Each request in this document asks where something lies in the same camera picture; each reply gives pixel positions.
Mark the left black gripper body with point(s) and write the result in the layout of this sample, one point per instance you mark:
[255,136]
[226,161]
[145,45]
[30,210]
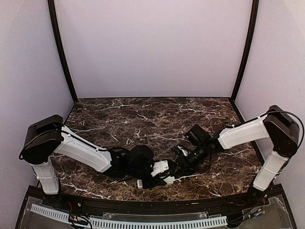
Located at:
[146,185]

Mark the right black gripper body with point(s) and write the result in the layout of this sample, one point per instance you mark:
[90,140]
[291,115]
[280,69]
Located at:
[186,163]

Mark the white remote control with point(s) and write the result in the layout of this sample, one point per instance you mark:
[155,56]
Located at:
[168,180]

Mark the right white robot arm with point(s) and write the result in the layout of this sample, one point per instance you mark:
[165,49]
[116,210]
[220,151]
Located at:
[285,130]

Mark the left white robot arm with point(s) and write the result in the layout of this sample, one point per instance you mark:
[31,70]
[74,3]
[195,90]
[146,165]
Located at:
[50,135]

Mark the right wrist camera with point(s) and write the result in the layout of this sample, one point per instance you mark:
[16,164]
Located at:
[180,150]

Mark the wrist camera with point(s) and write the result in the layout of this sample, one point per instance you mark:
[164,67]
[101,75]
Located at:
[159,167]
[180,150]

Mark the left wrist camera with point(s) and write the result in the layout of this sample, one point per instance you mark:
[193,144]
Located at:
[159,167]

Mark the black front rail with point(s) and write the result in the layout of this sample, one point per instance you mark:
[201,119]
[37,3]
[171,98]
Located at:
[230,204]

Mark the white cable duct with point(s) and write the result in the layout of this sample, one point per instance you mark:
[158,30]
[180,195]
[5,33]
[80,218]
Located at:
[98,223]

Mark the left black frame post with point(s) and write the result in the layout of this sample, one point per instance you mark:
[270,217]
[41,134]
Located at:
[60,49]

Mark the black frame post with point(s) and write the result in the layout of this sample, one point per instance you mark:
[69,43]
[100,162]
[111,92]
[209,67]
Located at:
[246,51]
[60,49]

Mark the right black frame post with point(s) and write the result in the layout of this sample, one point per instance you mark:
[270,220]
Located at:
[246,51]

